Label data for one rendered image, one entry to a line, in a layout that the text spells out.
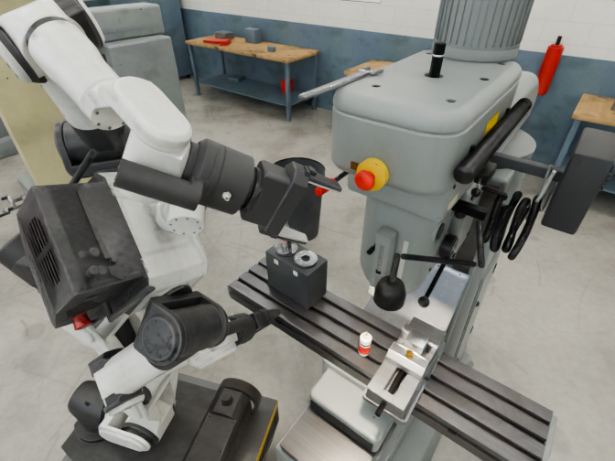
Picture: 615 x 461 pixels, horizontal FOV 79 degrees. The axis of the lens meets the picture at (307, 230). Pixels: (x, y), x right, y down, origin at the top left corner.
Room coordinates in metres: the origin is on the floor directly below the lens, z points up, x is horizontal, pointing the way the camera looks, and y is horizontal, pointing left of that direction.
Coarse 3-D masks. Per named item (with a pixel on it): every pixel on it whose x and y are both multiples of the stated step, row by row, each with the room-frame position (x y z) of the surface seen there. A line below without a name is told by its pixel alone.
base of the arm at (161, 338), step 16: (160, 304) 0.45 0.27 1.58; (176, 304) 0.49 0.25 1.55; (192, 304) 0.52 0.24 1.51; (144, 320) 0.44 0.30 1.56; (160, 320) 0.42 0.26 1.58; (176, 320) 0.42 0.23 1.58; (224, 320) 0.49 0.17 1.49; (144, 336) 0.41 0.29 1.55; (160, 336) 0.40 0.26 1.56; (176, 336) 0.40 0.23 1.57; (224, 336) 0.47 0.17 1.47; (144, 352) 0.40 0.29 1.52; (160, 352) 0.38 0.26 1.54; (176, 352) 0.38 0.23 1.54
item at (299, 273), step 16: (272, 256) 1.08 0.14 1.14; (288, 256) 1.07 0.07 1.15; (304, 256) 1.07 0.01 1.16; (320, 256) 1.08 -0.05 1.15; (272, 272) 1.09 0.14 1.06; (288, 272) 1.03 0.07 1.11; (304, 272) 0.99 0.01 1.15; (320, 272) 1.03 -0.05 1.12; (288, 288) 1.03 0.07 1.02; (304, 288) 0.98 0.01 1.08; (320, 288) 1.03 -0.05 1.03; (304, 304) 0.98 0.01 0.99
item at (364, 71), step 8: (360, 72) 0.79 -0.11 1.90; (368, 72) 0.80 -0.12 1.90; (376, 72) 0.80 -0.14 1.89; (336, 80) 0.73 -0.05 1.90; (344, 80) 0.73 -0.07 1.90; (352, 80) 0.75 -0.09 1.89; (320, 88) 0.69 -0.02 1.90; (328, 88) 0.69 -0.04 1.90; (336, 88) 0.71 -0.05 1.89; (304, 96) 0.65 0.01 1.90; (312, 96) 0.65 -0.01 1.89
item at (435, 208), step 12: (348, 180) 0.77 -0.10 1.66; (360, 192) 0.75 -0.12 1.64; (372, 192) 0.73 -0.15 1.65; (384, 192) 0.71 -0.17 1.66; (396, 192) 0.69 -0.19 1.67; (444, 192) 0.64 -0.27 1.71; (456, 192) 0.68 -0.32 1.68; (396, 204) 0.69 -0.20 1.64; (408, 204) 0.68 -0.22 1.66; (420, 204) 0.66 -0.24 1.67; (432, 204) 0.65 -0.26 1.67; (444, 204) 0.64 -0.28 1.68; (432, 216) 0.64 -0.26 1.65; (444, 216) 0.64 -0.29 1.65
